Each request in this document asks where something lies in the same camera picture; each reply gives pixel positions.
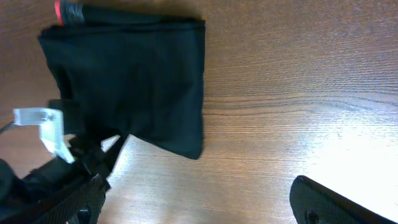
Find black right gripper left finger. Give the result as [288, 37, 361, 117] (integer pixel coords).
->
[1, 174, 106, 224]

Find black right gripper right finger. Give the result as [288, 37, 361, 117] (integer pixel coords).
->
[289, 175, 395, 224]

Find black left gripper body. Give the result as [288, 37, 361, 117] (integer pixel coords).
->
[1, 99, 127, 199]

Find black leggings with pink waistband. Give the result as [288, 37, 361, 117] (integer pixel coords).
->
[39, 1, 206, 159]

